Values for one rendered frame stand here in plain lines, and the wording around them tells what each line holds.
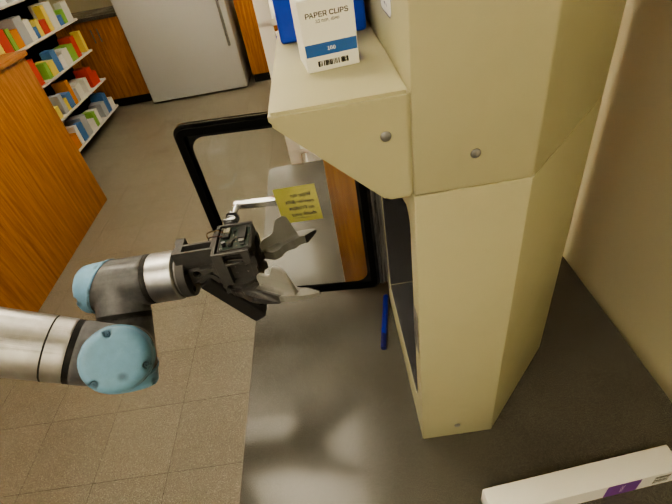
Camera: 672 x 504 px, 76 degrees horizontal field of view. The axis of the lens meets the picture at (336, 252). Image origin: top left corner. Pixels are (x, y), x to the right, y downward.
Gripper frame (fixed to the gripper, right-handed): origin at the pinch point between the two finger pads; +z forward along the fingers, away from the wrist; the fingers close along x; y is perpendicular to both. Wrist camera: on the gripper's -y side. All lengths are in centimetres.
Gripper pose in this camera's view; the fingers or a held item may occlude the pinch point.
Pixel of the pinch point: (318, 262)
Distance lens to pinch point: 65.1
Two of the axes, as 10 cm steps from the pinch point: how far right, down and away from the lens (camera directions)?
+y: -1.5, -7.6, -6.4
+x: -0.7, -6.3, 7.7
